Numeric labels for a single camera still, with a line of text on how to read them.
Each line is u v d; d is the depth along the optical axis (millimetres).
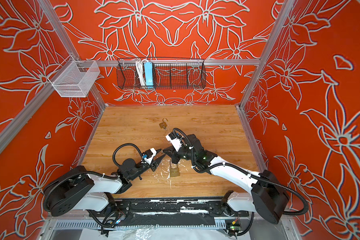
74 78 921
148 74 895
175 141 662
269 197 406
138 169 655
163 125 1066
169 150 697
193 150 580
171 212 727
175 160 658
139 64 876
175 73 971
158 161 715
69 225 697
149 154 646
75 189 434
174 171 850
